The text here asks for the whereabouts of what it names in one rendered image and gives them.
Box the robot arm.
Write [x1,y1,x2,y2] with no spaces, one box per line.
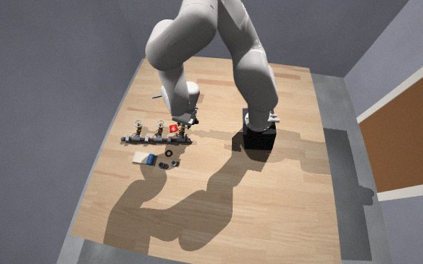
[145,0,280,132]

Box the grey pipe manifold with three valves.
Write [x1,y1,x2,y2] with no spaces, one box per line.
[121,120,190,144]

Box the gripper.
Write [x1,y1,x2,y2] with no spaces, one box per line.
[190,109,199,125]

